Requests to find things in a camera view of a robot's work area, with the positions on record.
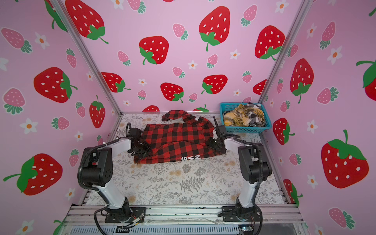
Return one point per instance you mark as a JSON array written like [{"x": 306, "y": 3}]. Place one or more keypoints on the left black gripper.
[{"x": 148, "y": 146}]

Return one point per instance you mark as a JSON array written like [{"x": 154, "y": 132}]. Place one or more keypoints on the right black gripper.
[{"x": 209, "y": 144}]

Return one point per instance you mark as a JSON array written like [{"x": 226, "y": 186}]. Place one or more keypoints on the red black plaid shirt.
[{"x": 177, "y": 142}]

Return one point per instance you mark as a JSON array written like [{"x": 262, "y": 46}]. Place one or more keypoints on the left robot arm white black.
[{"x": 96, "y": 171}]

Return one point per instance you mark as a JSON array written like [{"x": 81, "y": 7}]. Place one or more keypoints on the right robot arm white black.
[{"x": 254, "y": 167}]

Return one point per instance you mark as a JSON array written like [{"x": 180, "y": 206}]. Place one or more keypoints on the yellow plaid shirt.
[{"x": 249, "y": 115}]

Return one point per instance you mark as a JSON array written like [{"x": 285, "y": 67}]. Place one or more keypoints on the teal plastic basket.
[{"x": 231, "y": 106}]

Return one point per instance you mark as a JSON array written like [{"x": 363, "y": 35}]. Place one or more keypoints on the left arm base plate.
[{"x": 126, "y": 215}]

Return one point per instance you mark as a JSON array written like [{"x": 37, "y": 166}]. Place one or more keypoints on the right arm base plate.
[{"x": 239, "y": 214}]

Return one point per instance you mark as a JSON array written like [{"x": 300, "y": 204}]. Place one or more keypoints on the aluminium rail frame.
[{"x": 278, "y": 219}]

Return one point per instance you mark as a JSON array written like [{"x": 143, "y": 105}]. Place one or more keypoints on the left corner aluminium post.
[{"x": 83, "y": 22}]

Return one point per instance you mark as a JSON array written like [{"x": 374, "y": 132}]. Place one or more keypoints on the corner aluminium post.
[
  {"x": 293, "y": 31},
  {"x": 83, "y": 22}
]

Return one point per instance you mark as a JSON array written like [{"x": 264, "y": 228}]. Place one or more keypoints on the right corner aluminium post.
[{"x": 293, "y": 31}]

